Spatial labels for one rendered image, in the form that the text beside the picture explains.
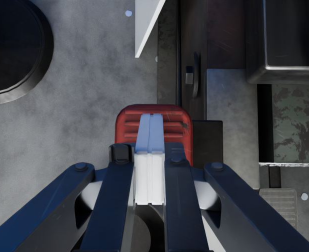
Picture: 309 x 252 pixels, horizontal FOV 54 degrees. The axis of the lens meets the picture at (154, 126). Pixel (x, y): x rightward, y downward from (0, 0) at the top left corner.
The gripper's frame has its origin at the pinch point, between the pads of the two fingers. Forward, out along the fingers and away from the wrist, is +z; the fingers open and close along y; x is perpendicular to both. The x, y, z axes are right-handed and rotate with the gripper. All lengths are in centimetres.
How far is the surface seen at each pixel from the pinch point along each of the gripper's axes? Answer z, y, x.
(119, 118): 5.0, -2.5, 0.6
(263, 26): 14.2, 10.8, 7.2
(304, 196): 68, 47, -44
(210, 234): 12.1, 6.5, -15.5
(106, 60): 87, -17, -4
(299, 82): 16.7, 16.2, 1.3
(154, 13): 59, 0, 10
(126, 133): 4.4, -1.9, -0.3
